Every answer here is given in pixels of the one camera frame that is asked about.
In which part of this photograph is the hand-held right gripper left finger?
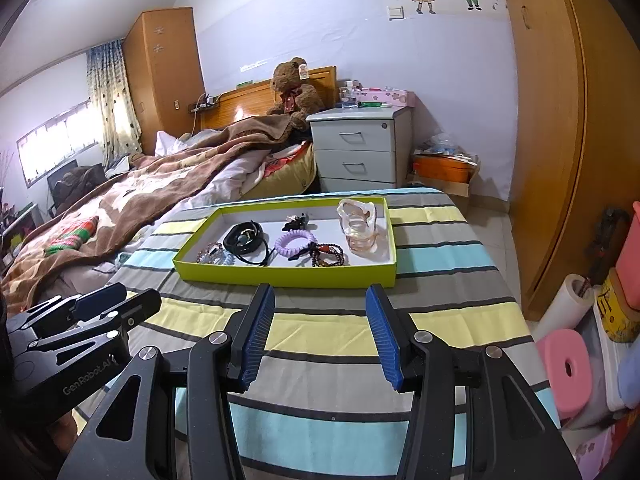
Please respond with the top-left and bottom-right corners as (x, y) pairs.
(60, 282), (277, 480)

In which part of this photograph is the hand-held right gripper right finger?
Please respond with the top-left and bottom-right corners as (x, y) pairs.
(365, 284), (583, 480)

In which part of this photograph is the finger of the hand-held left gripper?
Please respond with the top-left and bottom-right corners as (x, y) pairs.
(5, 282), (127, 333)
(27, 287), (162, 356)

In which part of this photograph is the crystal bead bracelet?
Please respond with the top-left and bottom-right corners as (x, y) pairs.
(196, 241), (223, 265)

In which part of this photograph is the brown beaded bracelet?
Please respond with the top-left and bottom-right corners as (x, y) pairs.
(295, 241), (347, 268)

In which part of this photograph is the purple spiral hair tie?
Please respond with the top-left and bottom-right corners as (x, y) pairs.
(274, 230), (317, 261)

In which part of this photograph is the black cord with green bead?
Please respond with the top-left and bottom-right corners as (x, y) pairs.
(225, 222), (273, 267)

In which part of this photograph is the green cardboard tray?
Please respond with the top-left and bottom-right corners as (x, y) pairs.
(172, 196), (398, 288)

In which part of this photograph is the plaid pillow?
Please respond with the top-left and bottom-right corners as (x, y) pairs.
(42, 215), (101, 256)

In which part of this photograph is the black wristband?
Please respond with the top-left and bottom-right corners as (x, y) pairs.
(223, 220), (265, 256)

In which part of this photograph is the cluttered shelf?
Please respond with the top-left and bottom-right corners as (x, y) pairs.
(0, 200), (41, 261)

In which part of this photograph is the dark chair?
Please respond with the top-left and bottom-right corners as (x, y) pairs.
(47, 160), (108, 211)

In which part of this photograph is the brown blanket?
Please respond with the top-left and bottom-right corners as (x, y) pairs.
(0, 115), (301, 311)

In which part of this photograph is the white quilt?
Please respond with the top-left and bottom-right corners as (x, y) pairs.
(155, 130), (271, 196)

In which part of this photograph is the window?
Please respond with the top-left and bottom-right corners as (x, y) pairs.
(16, 102), (103, 188)

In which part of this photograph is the yellow pillow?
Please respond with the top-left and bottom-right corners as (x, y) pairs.
(250, 142), (318, 198)

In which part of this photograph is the pink stool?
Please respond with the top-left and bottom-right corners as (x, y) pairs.
(537, 329), (593, 421)

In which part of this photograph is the orange box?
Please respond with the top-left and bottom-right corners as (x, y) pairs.
(414, 154), (476, 186)

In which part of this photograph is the grey drawer nightstand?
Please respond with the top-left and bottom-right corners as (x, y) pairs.
(306, 105), (413, 193)

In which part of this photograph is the white paper roll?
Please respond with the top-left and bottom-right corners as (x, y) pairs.
(532, 274), (596, 341)

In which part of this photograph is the dotted curtain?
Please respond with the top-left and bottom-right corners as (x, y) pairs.
(86, 40), (143, 168)

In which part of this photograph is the tall wooden cabinet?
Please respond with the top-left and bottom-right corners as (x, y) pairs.
(122, 7), (206, 153)

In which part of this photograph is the wooden headboard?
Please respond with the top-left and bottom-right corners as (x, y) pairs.
(200, 66), (338, 133)

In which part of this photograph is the yellow tin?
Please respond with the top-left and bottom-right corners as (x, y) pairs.
(597, 267), (640, 343)

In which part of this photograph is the pink flowered box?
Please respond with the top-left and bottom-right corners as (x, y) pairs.
(357, 87), (416, 107)

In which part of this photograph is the brown teddy bear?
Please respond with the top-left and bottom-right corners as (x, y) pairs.
(266, 57), (326, 131)

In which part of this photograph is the large wooden wardrobe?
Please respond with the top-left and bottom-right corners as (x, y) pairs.
(492, 0), (640, 321)

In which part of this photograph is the pink plastic bin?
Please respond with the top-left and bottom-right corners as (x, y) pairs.
(612, 200), (640, 286)

